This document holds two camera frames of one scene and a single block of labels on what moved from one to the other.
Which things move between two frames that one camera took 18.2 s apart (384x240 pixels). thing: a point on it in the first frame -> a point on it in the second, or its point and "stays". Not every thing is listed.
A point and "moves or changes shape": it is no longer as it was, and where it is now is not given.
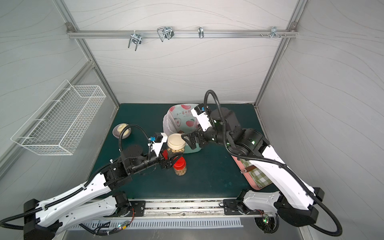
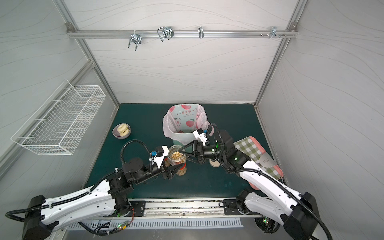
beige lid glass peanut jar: x=176 y=144 moves or changes shape
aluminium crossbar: x=162 y=32 stays
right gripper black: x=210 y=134 -> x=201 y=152
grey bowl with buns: x=118 y=128 stays
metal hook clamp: x=166 y=31 stays
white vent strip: x=111 y=226 stays
